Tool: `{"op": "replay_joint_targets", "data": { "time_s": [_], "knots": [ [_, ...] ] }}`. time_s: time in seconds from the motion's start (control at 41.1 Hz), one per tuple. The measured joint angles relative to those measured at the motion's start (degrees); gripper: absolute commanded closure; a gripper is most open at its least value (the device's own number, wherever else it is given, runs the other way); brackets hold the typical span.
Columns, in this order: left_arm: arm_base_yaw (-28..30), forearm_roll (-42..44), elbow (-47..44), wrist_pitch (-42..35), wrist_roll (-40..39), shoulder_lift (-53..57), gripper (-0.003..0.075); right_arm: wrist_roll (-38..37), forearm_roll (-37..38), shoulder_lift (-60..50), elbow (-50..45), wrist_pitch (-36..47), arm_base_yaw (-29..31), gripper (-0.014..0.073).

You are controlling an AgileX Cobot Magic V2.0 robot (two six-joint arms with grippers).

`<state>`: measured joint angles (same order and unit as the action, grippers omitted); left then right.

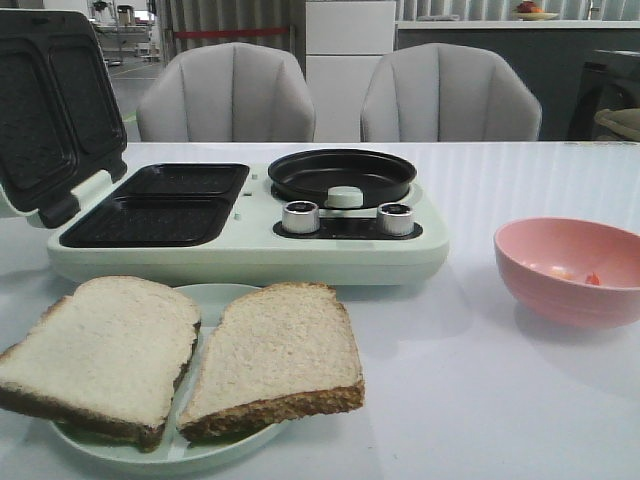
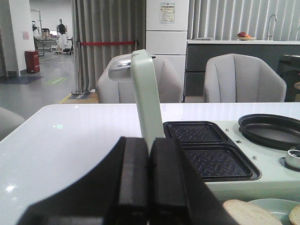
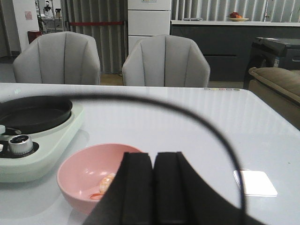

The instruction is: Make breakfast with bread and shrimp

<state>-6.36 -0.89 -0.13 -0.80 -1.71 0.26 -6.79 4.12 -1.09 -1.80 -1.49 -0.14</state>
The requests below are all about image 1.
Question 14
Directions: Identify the right silver control knob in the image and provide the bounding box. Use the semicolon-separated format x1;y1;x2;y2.
376;202;414;237

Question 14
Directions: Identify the fruit bowl on counter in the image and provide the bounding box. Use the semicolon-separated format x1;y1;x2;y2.
513;1;558;21

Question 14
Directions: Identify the silver control knob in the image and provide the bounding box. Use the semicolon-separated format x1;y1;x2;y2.
376;202;414;237
281;200;320;235

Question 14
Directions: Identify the grey kitchen counter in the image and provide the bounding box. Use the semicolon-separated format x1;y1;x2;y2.
397;20;639;141

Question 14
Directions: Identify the white bread slice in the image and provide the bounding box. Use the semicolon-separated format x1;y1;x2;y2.
1;276;201;451
177;282;365;442

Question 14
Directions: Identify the mint green round plate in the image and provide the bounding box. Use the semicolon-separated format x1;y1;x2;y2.
49;284;289;479

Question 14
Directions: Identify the black round frying pan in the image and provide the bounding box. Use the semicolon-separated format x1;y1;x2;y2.
268;148;417;208

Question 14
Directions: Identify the mint green sandwich maker lid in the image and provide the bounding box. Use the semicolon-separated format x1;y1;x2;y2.
1;9;127;228

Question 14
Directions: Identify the right grey upholstered chair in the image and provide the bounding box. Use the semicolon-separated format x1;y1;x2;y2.
360;43;542;143

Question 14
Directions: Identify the pink plastic bowl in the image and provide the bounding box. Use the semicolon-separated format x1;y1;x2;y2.
494;217;639;328

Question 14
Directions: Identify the cooked shrimp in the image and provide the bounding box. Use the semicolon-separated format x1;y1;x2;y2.
585;272;601;286
549;266;574;280

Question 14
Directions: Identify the left grey upholstered chair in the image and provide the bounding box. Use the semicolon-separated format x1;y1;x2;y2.
136;42;315;142

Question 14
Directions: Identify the mint green breakfast maker base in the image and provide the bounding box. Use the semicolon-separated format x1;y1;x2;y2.
47;163;449;286

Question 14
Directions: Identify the grey upholstered chair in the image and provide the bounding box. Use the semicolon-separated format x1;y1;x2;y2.
360;43;542;143
136;42;315;142

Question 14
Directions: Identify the left silver control knob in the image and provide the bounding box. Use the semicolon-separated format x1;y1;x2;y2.
281;200;320;235

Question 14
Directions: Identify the white cabinet in background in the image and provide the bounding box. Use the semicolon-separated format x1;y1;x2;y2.
305;1;396;142

